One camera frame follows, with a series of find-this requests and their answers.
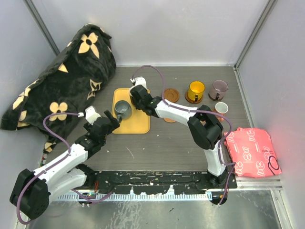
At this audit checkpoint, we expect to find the pink patterned package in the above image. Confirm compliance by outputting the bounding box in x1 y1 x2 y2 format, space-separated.
224 127 282 178

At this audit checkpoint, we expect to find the black floral plush blanket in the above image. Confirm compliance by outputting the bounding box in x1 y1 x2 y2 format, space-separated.
0 23 116 153

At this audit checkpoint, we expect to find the woven rattan coaster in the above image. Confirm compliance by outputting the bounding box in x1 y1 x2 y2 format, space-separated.
164 118 175 123

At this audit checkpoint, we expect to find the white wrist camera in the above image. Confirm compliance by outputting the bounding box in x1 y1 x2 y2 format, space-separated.
77 106 101 125
130 76 147 88

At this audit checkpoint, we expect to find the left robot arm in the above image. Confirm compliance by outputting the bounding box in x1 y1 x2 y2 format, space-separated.
10 106 122 225

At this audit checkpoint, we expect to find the yellow serving tray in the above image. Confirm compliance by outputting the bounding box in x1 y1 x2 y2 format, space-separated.
112 88 150 134

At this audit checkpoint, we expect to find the brown wooden saucer coaster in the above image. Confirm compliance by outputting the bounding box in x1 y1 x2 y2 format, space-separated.
164 88 180 103
185 91 203 104

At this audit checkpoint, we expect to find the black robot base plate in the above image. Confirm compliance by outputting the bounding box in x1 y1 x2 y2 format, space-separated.
81 171 228 195

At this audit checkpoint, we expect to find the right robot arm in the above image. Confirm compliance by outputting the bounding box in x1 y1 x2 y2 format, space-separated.
129 85 227 188

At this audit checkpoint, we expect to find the purple mug black handle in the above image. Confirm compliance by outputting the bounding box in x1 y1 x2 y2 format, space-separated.
209 80 228 95

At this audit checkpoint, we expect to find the dark wooden coaster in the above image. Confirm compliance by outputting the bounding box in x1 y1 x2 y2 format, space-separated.
208 92 224 101

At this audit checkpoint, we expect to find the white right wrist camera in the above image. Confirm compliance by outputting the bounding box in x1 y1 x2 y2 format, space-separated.
130 76 147 88

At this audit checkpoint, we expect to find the white slotted cable duct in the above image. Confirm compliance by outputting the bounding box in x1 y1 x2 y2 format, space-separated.
56 192 212 201

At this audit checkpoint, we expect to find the pink mug white interior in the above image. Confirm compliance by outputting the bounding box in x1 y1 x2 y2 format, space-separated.
213 102 229 116

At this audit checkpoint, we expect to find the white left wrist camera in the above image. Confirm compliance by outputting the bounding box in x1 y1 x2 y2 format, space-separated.
77 106 101 125

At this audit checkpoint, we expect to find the grey speckled round mug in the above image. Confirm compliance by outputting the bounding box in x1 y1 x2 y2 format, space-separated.
114 100 132 123

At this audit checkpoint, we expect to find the yellow mug black handle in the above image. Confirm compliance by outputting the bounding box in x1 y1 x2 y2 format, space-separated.
188 81 205 100

